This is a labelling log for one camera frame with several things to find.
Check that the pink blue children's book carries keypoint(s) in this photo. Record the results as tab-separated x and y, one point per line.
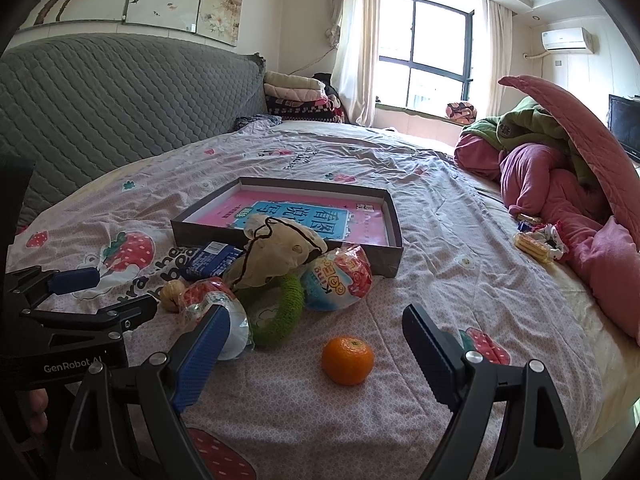
334	216

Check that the cream left curtain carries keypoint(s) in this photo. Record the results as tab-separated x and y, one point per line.
356	57

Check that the black television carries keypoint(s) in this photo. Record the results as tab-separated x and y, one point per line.
624	123

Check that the blue white snack bag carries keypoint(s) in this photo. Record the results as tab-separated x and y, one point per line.
337	279

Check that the cream right curtain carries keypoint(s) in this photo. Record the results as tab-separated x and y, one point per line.
499	50

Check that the dark shallow cardboard box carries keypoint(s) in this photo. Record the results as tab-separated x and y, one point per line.
384	260

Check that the blue small carton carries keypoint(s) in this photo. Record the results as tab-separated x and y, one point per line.
212	260

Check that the person's hand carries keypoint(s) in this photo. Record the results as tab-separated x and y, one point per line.
37	404

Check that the white air conditioner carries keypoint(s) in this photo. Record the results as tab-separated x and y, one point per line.
567	39

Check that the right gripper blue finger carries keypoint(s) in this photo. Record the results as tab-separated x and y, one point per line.
62	283

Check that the grey quilted headboard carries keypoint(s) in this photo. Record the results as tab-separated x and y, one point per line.
81	106

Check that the cream curtain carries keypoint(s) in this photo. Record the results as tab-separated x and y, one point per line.
499	50
356	57

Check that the pink strawberry bed sheet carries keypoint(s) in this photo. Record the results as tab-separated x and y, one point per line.
272	413

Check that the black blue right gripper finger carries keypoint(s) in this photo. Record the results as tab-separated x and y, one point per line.
127	423
535	441

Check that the red white snack bag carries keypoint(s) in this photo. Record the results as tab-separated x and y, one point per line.
220	304

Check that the pink crumpled duvet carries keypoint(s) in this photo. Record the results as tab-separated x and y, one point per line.
598	223

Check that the dark framed window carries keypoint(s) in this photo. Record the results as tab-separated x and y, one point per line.
424	55

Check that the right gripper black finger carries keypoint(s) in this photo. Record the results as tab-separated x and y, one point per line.
121	317

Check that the tan walnut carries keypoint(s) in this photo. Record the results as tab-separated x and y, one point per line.
170	295

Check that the orange mandarin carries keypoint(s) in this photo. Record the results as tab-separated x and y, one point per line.
347	360

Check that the patterned bag on windowsill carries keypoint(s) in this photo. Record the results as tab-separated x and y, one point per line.
462	113

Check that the stack of folded blankets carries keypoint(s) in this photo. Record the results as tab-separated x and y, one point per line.
295	97

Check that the beige drawstring pouch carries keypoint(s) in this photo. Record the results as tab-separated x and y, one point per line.
275	247

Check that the yellow snack packets pile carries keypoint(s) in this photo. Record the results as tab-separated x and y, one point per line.
539	240

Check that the green blanket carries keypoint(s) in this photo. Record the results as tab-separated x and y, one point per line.
529	122

